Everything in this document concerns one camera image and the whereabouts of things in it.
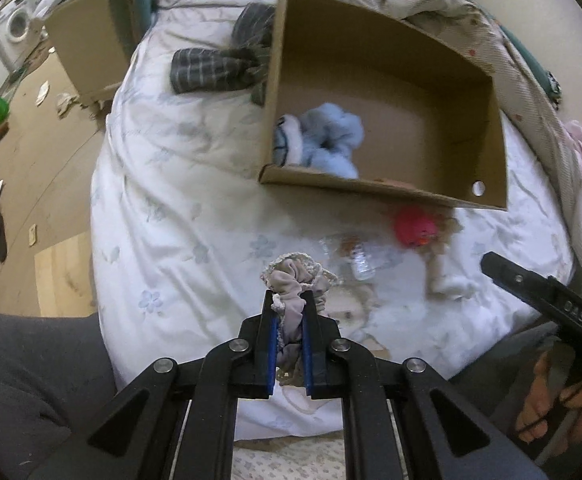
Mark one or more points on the white floral bed sheet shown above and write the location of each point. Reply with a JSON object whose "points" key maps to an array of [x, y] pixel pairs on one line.
{"points": [[186, 185]]}

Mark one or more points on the light blue plush toy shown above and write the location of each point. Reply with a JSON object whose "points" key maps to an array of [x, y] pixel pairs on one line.
{"points": [[331, 132]]}

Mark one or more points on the floral floor mat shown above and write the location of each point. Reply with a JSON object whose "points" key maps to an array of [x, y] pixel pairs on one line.
{"points": [[291, 460]]}

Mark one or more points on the grey lace-trimmed scrunchie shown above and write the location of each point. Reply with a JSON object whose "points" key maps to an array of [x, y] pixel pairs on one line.
{"points": [[291, 280]]}

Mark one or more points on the grey plaid cloth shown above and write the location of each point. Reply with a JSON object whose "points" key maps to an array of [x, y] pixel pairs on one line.
{"points": [[206, 70]]}

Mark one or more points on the white washing machine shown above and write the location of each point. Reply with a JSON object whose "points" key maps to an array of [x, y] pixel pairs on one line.
{"points": [[13, 27]]}

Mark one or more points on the beige floral quilt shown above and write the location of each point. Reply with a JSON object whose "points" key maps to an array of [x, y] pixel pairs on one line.
{"points": [[511, 60]]}

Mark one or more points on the cardboard box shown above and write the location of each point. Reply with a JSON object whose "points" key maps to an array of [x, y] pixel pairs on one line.
{"points": [[396, 115], [93, 45]]}

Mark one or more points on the teal bed frame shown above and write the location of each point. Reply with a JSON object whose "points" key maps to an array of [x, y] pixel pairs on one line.
{"points": [[536, 65]]}

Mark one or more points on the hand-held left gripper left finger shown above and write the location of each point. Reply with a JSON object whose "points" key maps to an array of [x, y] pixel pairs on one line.
{"points": [[272, 355]]}

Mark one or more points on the light wooden board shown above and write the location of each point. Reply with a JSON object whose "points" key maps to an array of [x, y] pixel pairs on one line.
{"points": [[63, 280]]}

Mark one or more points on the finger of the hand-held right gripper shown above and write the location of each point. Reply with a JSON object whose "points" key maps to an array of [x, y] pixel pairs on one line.
{"points": [[516, 277]]}

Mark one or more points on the clear plastic bottle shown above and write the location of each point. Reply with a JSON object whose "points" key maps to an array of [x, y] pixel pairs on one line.
{"points": [[358, 257]]}

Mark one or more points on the person's grey trouser leg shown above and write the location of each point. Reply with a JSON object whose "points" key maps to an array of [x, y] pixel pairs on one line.
{"points": [[26, 385]]}

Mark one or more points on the red plush ball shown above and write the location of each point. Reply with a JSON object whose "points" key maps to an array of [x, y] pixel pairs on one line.
{"points": [[413, 227]]}

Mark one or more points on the beige plush doll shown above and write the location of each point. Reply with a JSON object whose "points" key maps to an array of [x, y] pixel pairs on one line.
{"points": [[441, 270]]}

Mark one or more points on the closed cardboard box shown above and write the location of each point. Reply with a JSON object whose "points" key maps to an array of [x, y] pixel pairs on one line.
{"points": [[93, 45]]}

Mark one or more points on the person's right hand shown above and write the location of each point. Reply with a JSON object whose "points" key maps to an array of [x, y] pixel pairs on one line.
{"points": [[543, 400]]}

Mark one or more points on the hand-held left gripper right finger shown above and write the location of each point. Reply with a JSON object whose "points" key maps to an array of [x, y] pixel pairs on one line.
{"points": [[307, 355]]}

